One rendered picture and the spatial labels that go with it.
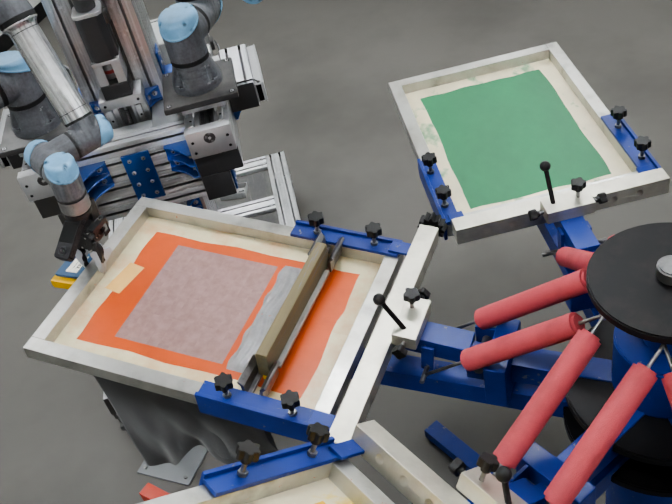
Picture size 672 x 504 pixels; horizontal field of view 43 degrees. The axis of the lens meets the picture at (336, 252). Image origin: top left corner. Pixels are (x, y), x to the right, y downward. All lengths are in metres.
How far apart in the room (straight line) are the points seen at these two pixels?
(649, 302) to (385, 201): 2.50
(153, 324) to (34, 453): 1.44
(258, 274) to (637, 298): 1.02
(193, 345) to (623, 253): 1.03
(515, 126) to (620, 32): 2.45
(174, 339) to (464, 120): 1.19
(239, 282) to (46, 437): 1.53
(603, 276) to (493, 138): 1.07
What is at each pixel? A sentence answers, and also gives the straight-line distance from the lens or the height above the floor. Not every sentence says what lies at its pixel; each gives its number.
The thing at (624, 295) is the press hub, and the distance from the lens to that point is 1.68.
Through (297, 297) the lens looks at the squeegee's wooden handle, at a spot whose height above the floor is 1.11.
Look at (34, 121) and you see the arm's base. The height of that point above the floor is 1.30.
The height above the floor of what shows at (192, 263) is 1.05.
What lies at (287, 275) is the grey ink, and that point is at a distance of 2.25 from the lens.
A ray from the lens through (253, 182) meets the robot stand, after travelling 4.00.
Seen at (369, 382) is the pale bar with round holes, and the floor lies 1.06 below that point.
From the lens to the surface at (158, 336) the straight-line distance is 2.19.
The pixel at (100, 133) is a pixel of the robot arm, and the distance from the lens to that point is 2.28.
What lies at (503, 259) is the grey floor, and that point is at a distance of 3.67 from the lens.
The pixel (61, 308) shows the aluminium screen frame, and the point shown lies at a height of 1.10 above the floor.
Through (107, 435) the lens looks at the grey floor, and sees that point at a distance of 3.47.
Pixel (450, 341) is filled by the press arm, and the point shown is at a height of 1.05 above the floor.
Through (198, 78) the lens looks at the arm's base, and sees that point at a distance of 2.60.
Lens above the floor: 2.52
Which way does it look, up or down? 41 degrees down
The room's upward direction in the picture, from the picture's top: 14 degrees counter-clockwise
